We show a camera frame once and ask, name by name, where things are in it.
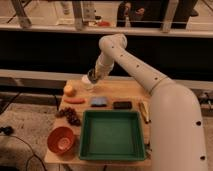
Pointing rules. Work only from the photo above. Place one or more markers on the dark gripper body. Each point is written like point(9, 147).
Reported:
point(92, 76)

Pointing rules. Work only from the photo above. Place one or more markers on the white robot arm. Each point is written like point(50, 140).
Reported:
point(177, 139)

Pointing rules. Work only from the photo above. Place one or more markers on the green plastic tray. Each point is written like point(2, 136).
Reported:
point(111, 135)

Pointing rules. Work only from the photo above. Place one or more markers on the white plastic cup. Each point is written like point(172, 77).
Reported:
point(86, 83)

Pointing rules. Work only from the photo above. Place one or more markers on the wooden table board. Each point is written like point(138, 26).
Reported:
point(113, 90)

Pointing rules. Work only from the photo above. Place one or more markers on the blue sponge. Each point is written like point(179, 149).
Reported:
point(98, 101)

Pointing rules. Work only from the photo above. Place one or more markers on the pink sausage toy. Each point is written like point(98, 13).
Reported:
point(74, 100)

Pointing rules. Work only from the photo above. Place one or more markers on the black rectangular block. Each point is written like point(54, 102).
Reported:
point(122, 105)

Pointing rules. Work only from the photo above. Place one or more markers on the purple grape bunch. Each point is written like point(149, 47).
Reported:
point(70, 114)

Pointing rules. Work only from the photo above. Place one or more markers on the yellow banana toy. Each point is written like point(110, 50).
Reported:
point(144, 112)

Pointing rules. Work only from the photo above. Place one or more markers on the orange bowl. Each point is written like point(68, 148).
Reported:
point(60, 140)

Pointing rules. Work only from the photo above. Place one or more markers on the person in background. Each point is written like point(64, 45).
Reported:
point(132, 10)

